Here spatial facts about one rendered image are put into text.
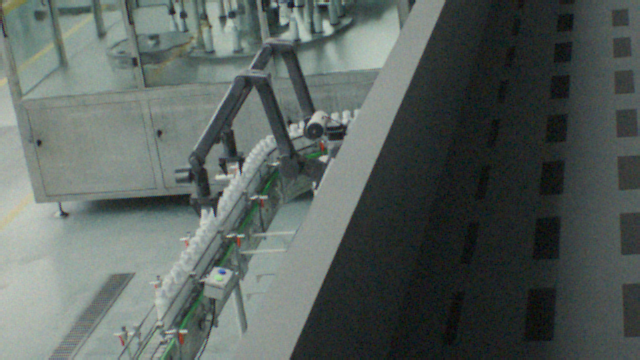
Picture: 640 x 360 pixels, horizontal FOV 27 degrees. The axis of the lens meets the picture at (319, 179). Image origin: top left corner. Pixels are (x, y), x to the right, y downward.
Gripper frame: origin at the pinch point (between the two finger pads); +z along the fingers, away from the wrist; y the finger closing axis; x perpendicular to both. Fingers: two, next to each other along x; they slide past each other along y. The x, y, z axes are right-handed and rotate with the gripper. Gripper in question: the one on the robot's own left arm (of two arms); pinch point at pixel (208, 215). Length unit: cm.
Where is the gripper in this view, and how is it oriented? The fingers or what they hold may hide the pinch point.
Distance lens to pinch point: 542.4
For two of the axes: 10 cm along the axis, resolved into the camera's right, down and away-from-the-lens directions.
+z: 1.4, 9.3, 3.4
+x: 2.1, -3.7, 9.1
